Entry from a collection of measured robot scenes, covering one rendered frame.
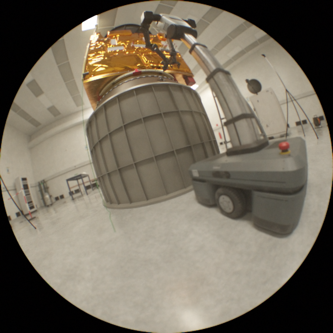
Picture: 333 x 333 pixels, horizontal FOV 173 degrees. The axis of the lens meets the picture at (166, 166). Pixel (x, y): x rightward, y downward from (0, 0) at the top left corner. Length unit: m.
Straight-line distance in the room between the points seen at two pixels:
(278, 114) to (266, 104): 0.50
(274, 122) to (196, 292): 3.93
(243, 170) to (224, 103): 0.38
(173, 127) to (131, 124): 0.41
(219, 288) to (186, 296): 0.08
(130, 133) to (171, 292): 1.10
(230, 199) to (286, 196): 0.24
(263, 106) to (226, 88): 3.43
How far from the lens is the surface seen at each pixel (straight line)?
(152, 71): 1.86
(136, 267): 0.48
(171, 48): 1.76
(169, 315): 0.36
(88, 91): 2.03
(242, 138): 0.58
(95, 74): 1.93
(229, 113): 0.62
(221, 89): 0.65
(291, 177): 0.33
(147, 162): 1.00
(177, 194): 0.97
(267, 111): 3.98
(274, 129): 3.94
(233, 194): 0.46
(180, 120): 1.15
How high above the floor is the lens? 0.34
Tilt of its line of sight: 4 degrees down
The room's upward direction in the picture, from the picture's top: 18 degrees counter-clockwise
